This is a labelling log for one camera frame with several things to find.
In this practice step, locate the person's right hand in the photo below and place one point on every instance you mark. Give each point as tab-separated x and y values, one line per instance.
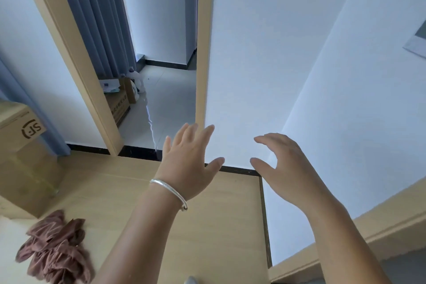
293	174

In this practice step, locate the person's left hand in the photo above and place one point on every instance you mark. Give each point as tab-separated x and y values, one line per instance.
184	167

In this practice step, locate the person's left thumb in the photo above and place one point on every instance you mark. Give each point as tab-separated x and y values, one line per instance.
214	164

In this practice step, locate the person's left middle finger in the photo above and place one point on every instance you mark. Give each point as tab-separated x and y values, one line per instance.
192	134

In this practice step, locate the person's left little finger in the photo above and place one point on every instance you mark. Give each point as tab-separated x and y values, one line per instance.
167	144

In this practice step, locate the person's right thumb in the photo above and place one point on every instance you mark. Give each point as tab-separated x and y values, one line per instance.
261	166

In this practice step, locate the person's right forearm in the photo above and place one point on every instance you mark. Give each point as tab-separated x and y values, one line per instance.
346	243

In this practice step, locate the person's left forearm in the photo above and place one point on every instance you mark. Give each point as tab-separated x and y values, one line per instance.
139	240

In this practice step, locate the open cardboard box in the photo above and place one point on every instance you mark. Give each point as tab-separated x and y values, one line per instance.
117	107

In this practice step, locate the white detergent bottle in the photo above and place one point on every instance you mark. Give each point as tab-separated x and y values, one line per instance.
137	79

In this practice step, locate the papers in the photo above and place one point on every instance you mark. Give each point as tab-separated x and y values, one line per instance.
109	85

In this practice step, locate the large cardboard box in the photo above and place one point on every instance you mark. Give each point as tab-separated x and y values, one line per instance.
25	164

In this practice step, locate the blue pleated curtain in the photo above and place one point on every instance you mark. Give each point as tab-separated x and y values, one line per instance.
96	17

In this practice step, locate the brown crumpled cloth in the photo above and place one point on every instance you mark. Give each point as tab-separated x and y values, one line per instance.
55	250

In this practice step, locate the wooden furniture rail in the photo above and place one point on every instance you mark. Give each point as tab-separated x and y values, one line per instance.
382	220

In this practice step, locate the wooden door frame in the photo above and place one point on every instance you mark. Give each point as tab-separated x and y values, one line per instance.
66	40

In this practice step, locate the grey framed wall fixture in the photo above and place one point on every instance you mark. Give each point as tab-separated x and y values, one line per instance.
417	42

